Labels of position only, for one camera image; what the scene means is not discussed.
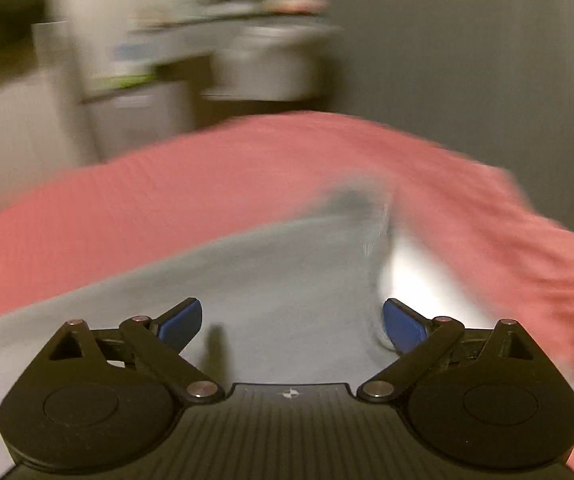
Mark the grey upholstered chair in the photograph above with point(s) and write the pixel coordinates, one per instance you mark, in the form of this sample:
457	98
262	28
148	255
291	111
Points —
272	63

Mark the grey bedside cabinet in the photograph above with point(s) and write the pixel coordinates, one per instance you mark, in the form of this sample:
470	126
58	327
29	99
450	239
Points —
125	120

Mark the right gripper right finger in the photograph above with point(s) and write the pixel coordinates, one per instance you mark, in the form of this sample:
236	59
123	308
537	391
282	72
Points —
486	398

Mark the grey vanity desk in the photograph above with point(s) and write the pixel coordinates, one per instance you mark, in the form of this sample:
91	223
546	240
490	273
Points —
161	36

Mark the grey sweatpants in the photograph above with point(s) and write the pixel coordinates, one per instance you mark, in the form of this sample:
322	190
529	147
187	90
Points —
294	302

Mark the pink ribbed bedspread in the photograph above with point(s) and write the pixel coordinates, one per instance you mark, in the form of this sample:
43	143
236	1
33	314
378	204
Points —
102	221

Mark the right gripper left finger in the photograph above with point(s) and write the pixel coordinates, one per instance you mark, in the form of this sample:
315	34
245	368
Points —
95	399

